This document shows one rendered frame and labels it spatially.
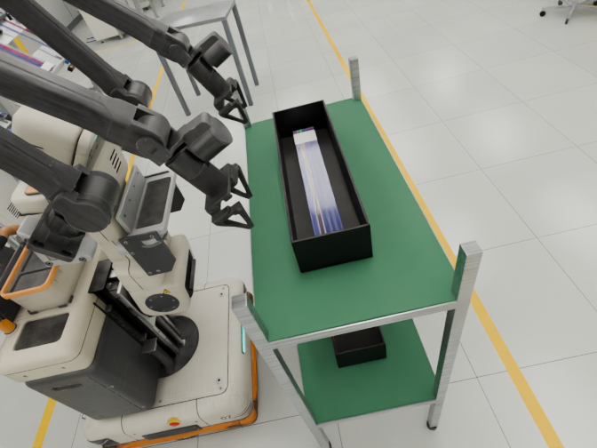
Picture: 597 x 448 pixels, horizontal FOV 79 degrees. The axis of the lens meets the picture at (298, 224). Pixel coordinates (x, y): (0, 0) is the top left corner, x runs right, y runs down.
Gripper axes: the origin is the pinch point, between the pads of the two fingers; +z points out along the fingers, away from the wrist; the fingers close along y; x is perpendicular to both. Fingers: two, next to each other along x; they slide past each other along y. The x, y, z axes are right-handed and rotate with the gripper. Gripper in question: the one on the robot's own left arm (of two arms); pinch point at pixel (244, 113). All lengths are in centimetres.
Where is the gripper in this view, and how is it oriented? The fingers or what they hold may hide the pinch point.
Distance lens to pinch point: 114.7
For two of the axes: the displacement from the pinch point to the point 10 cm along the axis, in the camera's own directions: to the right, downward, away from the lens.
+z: 6.1, 5.1, 6.1
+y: -1.3, -7.0, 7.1
